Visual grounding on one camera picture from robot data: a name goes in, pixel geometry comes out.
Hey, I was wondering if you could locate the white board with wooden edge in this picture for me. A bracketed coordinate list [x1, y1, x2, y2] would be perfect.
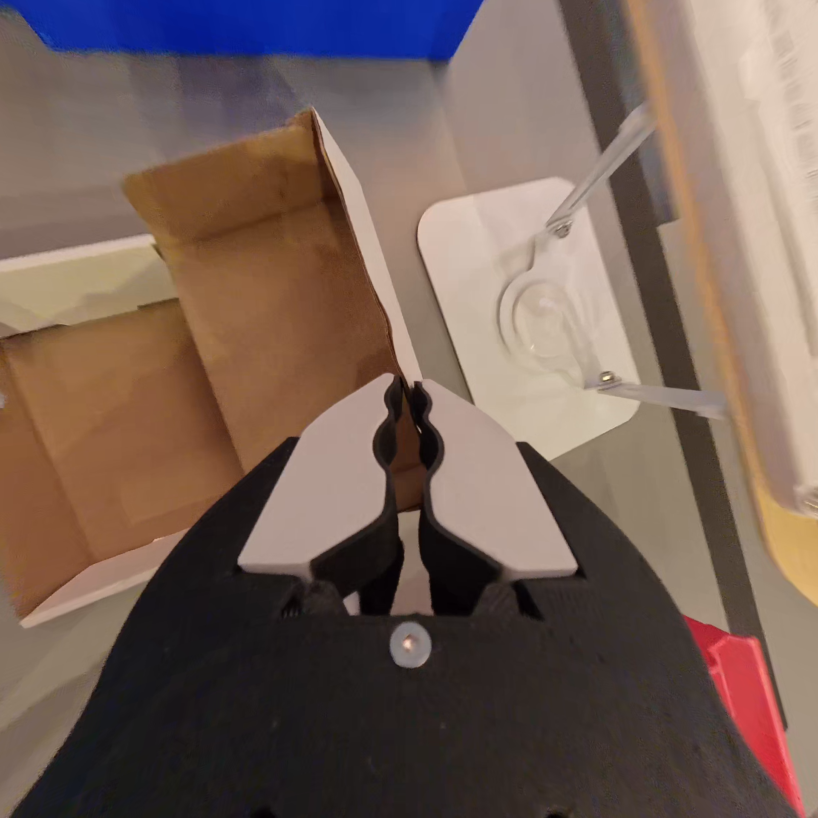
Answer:
[623, 0, 818, 607]

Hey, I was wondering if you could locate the blue plastic bin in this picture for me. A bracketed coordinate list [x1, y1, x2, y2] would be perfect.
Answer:
[19, 0, 487, 61]

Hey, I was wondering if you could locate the red plastic object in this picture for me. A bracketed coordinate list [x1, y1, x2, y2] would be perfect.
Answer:
[684, 615, 807, 818]

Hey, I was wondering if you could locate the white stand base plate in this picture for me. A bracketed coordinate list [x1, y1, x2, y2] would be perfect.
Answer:
[417, 177, 642, 462]

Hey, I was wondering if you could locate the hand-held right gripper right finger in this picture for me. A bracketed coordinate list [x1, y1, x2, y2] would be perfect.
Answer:
[409, 378, 579, 584]

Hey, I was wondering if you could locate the white cardboard box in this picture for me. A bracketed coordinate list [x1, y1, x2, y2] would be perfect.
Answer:
[0, 107, 428, 628]

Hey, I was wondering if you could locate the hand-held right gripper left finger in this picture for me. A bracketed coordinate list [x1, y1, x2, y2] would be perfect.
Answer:
[237, 373, 405, 584]

